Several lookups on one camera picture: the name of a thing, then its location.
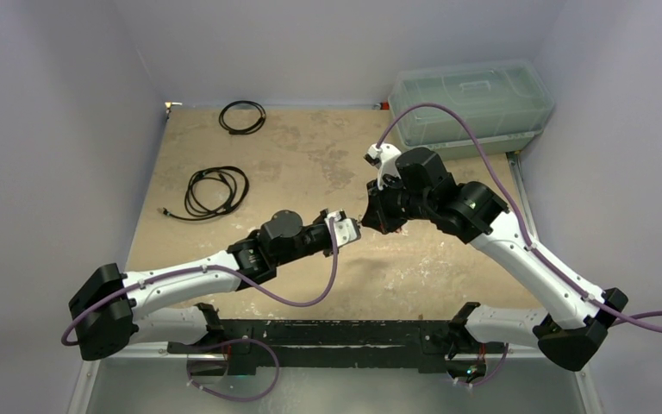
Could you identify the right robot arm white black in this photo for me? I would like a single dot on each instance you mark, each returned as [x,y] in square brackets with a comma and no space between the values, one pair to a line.
[575,314]

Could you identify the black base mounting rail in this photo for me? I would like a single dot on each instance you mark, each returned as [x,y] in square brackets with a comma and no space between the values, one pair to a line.
[428,346]

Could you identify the aluminium frame rail right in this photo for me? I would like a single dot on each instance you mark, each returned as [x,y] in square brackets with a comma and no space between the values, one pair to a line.
[514,161]

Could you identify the translucent green storage box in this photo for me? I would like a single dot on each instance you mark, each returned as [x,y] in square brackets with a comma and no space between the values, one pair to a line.
[505,103]

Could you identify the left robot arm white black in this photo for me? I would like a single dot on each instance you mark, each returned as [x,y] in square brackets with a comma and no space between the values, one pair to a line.
[114,309]

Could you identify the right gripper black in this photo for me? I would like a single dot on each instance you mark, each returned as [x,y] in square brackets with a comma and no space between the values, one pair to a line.
[377,208]

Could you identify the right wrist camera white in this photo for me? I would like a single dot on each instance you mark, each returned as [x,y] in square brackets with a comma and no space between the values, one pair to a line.
[384,157]

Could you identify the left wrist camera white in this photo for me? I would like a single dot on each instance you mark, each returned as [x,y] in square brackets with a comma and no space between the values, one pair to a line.
[345,229]

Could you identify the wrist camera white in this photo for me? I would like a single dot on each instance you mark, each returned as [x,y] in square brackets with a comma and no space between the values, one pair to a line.
[384,157]
[345,229]

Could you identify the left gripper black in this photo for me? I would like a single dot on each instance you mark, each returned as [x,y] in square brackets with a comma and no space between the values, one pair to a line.
[321,220]

